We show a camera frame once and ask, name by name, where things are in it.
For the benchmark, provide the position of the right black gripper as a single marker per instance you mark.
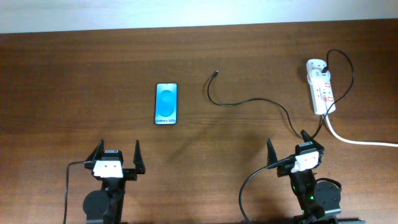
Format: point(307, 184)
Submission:
point(308, 140)

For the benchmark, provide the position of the white power strip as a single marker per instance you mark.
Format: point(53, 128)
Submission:
point(322, 98)

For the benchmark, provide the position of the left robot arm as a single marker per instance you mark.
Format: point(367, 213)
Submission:
point(106, 204)

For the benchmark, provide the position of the white charger plug adapter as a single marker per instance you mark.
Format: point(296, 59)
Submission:
point(315, 71)

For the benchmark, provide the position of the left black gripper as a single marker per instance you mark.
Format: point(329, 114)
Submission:
point(130, 173)

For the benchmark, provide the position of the blue screen smartphone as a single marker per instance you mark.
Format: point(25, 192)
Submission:
point(166, 98)

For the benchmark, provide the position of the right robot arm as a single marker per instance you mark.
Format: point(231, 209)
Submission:
point(319, 199)

